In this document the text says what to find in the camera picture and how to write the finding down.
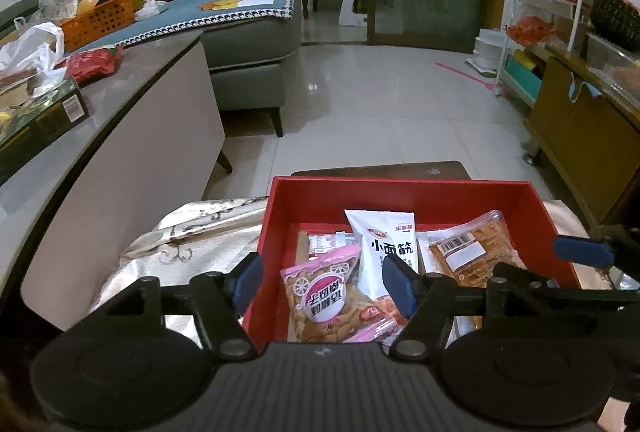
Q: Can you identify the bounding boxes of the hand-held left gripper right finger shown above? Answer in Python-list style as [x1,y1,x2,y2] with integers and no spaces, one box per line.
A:
[382,255,571,361]

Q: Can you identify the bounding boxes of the white spicy strips packet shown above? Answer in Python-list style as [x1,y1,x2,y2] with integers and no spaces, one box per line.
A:
[344,209,418,313]

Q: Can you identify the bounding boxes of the blue blanket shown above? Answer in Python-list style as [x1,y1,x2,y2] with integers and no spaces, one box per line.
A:
[115,0,299,49]

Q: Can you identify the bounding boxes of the clear plastic box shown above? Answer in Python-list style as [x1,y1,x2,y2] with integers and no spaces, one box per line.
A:
[585,32,640,88]

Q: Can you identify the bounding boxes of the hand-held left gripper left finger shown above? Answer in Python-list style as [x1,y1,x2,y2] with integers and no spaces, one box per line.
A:
[75,253,264,361]

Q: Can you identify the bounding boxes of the white red barcode packet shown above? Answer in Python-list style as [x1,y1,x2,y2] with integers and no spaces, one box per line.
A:
[306,232,362,259]

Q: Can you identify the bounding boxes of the grey top counter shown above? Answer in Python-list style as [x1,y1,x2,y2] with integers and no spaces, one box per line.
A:
[0,30,233,333]

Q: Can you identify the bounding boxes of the grey sofa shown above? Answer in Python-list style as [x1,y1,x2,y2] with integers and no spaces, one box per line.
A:
[120,0,303,138]

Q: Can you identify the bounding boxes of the white plastic bag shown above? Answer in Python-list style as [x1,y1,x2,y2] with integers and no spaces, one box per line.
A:
[0,22,68,88]

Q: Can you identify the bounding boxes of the black woven basket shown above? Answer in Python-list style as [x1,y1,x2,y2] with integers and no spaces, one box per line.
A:
[590,0,640,53]

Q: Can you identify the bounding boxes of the teal storage box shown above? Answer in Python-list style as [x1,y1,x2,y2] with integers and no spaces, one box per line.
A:
[502,50,544,96]

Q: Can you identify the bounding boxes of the orange basket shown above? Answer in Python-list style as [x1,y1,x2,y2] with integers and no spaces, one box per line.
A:
[60,0,137,53]

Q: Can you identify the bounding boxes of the dark green long box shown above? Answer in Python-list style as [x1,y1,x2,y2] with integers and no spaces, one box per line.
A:
[0,77,91,185]

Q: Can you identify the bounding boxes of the red cardboard box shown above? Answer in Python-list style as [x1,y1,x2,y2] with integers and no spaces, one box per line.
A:
[241,176,583,344]

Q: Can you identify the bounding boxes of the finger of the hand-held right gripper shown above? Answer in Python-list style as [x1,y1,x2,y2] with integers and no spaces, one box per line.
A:
[552,235,640,270]
[492,262,640,313]

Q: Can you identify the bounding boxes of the red snack bag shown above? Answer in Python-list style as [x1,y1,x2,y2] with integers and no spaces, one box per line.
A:
[62,45,124,86]

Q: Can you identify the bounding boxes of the wooden cabinet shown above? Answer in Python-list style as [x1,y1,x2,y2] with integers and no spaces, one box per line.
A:
[525,40,640,225]

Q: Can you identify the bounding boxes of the crumpled clear plastic bag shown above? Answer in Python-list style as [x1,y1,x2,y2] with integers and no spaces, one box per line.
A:
[37,0,81,26]

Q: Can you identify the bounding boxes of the white crumpled tissue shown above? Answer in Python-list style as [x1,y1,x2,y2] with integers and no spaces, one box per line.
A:
[135,0,168,20]

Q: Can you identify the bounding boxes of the white stacked containers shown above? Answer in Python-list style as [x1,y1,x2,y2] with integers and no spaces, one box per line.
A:
[472,28,511,73]

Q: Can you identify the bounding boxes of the clear brown biscuit packet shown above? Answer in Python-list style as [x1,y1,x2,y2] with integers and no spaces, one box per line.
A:
[417,209,531,288]

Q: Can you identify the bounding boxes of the red plastic bag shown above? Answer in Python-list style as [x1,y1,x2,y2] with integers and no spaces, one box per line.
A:
[507,15,556,43]

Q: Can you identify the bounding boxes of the pink nut packet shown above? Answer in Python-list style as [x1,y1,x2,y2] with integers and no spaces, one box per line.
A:
[280,242,408,344]

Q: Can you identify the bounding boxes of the pink fly swatter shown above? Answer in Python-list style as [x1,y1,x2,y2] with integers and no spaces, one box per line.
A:
[435,61,501,94]

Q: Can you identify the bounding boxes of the white wire shelf rack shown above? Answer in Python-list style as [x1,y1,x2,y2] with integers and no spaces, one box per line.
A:
[497,0,628,100]

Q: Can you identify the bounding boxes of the floral tablecloth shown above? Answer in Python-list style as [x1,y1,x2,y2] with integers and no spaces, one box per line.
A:
[90,195,626,343]

